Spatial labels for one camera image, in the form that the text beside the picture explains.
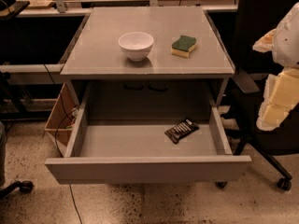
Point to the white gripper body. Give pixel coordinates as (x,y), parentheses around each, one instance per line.
(287,44)

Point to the black chair base left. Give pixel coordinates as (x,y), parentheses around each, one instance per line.
(23,187)

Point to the brown cardboard box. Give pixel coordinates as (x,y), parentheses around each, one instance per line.
(62,119)

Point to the grey side desk rail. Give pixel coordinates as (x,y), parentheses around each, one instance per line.
(33,74)

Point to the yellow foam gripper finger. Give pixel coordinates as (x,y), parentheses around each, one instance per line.
(265,43)
(280,96)

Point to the white ceramic bowl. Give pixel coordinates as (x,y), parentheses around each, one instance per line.
(136,45)

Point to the black rxbar chocolate wrapper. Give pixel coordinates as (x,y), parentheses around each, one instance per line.
(181,130)

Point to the black office chair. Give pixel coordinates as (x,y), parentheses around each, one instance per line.
(253,19)

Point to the grey cabinet counter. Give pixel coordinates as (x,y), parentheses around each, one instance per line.
(97,53)

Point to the green yellow sponge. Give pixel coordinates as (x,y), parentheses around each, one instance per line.
(184,46)

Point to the grey open drawer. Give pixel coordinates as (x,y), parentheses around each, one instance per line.
(119,137)

